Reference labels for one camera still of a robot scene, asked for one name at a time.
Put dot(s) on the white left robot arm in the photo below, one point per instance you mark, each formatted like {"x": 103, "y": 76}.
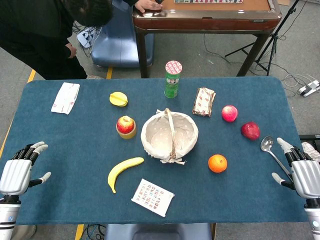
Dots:
{"x": 7, "y": 215}

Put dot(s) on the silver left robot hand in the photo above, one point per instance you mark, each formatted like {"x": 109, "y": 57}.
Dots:
{"x": 15, "y": 175}

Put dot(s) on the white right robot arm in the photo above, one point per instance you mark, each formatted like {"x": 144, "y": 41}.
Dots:
{"x": 313, "y": 215}

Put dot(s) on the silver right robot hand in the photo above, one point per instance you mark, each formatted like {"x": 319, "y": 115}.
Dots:
{"x": 305, "y": 175}

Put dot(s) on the brown white snack package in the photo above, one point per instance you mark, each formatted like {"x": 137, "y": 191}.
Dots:
{"x": 204, "y": 102}

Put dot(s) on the dark red apple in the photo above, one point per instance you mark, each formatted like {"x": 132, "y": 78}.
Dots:
{"x": 250, "y": 130}

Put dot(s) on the red yellow apple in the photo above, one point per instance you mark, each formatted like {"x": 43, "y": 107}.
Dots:
{"x": 125, "y": 124}

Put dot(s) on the white red tissue packet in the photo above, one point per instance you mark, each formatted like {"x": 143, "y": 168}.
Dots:
{"x": 65, "y": 98}

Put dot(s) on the green chip can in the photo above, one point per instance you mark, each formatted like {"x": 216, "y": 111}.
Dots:
{"x": 172, "y": 82}

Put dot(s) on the white power strip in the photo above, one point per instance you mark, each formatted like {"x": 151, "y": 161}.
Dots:
{"x": 86, "y": 37}

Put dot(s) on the brown mahjong table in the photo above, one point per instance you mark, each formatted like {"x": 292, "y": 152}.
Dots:
{"x": 205, "y": 20}

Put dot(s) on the yellow starfruit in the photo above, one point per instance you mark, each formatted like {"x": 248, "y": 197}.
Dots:
{"x": 118, "y": 99}

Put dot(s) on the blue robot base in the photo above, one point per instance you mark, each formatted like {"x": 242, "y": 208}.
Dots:
{"x": 157, "y": 231}

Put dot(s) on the white fabric-lined wicker basket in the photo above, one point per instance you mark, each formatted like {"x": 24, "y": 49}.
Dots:
{"x": 170, "y": 136}

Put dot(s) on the person in black clothes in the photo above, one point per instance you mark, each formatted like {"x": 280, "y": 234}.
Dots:
{"x": 40, "y": 32}

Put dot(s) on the blue table cloth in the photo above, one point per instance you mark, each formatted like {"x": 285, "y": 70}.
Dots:
{"x": 160, "y": 200}

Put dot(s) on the person hand on table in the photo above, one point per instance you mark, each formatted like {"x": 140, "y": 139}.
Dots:
{"x": 147, "y": 5}

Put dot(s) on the silver metal ladle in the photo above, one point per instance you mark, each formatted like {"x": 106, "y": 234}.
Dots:
{"x": 267, "y": 145}

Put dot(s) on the orange fruit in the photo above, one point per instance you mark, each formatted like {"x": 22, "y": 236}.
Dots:
{"x": 217, "y": 163}

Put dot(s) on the black tripod stand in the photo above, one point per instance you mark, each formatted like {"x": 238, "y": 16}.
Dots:
{"x": 270, "y": 47}

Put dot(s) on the blue plastic chair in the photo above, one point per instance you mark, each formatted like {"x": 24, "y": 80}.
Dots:
{"x": 120, "y": 42}

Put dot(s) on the white printed card packet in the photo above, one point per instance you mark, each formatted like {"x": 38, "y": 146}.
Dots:
{"x": 153, "y": 197}

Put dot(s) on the yellow banana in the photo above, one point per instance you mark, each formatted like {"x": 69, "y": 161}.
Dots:
{"x": 120, "y": 171}

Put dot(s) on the pink red apple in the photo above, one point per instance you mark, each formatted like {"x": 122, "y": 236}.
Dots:
{"x": 229, "y": 113}

